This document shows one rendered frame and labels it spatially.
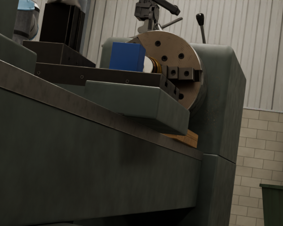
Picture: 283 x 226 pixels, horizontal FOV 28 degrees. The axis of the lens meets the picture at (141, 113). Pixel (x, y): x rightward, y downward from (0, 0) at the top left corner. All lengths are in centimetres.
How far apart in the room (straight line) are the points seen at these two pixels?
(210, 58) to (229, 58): 6
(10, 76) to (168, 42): 125
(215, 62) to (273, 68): 1018
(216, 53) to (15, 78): 138
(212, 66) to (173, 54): 19
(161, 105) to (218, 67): 94
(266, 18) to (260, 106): 188
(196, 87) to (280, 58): 1045
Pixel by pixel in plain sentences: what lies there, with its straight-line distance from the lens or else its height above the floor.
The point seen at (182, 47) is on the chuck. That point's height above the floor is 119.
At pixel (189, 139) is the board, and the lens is 159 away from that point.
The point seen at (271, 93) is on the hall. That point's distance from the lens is 1203.
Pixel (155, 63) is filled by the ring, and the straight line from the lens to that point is 172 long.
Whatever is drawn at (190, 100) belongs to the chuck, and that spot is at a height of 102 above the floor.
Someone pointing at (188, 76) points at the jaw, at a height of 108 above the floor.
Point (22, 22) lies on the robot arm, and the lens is 205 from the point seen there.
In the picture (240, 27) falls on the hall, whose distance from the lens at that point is 1232.
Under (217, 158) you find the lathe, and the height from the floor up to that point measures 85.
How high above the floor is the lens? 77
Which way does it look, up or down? 6 degrees up
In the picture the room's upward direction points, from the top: 8 degrees clockwise
